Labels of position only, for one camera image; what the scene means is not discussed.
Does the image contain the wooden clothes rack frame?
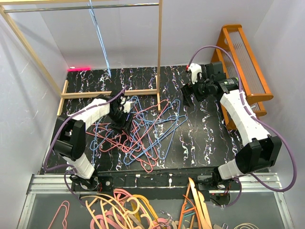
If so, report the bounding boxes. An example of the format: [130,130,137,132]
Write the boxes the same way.
[0,0,163,115]

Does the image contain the light blue wire hanger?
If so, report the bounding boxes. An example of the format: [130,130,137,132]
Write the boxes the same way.
[88,0,112,78]

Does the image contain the pink plastic marker strip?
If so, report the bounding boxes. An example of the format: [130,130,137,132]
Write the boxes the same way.
[67,67,91,72]

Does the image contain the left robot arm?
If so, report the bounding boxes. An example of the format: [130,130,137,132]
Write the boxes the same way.
[51,93,134,190]

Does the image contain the orange wooden shelf rack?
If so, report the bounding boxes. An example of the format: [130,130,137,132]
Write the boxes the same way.
[216,24,274,118]

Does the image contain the tangled pink wire hangers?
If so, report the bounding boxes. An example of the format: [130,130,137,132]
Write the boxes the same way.
[87,100,171,173]

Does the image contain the wooden hangers pile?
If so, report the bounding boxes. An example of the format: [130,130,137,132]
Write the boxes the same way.
[177,177,257,229]

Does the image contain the metal hanging rod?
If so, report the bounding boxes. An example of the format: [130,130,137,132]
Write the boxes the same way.
[4,2,159,13]

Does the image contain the tangled blue wire hangers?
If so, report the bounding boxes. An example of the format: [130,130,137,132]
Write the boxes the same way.
[90,95,189,167]

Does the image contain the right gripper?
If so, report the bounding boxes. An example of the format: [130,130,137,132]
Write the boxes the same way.
[181,73,213,108]

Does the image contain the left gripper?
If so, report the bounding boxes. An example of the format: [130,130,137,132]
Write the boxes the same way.
[108,109,133,136]

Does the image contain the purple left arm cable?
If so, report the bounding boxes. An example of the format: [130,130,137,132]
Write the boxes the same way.
[42,85,128,207]

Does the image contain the pile of plastic hangers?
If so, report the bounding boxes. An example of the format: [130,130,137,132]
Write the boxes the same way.
[81,188,178,229]

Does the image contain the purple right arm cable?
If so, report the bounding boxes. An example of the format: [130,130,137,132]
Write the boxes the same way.
[189,45,298,208]

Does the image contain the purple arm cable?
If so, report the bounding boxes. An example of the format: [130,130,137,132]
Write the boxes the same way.
[189,45,298,208]
[42,85,128,207]

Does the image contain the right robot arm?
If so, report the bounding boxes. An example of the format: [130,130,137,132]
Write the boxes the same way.
[181,62,282,189]

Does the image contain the pink hanger on glass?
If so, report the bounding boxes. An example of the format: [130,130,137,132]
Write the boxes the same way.
[47,200,70,229]

